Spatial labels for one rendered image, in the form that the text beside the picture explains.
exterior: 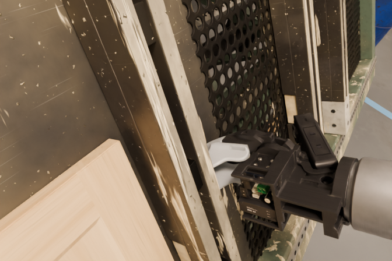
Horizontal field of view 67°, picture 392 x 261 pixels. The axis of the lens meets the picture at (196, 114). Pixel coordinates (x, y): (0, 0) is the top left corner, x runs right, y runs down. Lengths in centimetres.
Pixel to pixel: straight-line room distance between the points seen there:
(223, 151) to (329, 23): 63
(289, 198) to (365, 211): 7
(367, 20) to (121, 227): 146
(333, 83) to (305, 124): 61
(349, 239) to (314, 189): 184
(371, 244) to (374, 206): 195
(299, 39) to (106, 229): 52
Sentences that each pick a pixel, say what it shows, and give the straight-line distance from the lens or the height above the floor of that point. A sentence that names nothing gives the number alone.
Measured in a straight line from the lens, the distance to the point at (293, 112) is 77.
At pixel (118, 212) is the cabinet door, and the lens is 36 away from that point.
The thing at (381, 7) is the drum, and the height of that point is 81.
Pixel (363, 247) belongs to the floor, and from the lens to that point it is 222.
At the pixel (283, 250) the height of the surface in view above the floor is 90.
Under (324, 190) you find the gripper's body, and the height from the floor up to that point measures 132.
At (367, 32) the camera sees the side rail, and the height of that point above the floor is 101.
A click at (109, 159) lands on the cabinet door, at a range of 33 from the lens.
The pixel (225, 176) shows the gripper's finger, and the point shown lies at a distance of 43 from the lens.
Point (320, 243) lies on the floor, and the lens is 204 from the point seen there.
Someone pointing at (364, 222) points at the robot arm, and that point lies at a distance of 34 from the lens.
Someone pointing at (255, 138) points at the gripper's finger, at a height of 129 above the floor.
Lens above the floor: 156
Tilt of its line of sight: 46 degrees down
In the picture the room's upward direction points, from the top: 22 degrees clockwise
